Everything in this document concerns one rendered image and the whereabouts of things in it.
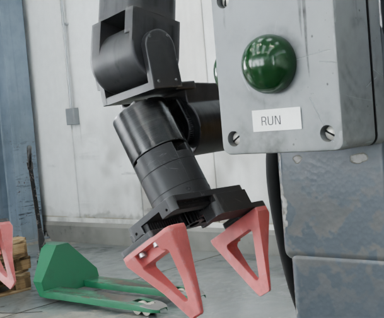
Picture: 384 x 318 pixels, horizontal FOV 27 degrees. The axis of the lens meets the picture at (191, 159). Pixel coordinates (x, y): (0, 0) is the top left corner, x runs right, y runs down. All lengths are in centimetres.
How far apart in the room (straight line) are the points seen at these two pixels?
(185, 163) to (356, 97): 35
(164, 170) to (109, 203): 768
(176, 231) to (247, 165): 642
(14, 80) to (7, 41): 43
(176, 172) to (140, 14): 15
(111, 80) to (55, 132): 819
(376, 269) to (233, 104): 12
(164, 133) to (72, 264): 545
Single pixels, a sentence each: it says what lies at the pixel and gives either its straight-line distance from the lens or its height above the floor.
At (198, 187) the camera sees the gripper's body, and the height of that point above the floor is 120.
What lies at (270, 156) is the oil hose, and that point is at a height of 123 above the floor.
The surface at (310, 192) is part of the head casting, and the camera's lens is 45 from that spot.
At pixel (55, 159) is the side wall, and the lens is 900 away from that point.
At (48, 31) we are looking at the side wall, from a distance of 899.
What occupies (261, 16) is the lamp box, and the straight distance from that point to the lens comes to 41.
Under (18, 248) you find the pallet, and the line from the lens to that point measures 638.
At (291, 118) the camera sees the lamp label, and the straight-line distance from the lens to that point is 40.
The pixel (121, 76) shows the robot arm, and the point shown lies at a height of 131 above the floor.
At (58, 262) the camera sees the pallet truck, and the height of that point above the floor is 26.
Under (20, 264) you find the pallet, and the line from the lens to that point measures 649.
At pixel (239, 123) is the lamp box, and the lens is 42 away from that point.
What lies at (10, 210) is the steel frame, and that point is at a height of 37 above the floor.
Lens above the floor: 126
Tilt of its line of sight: 3 degrees down
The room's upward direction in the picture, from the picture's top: 5 degrees counter-clockwise
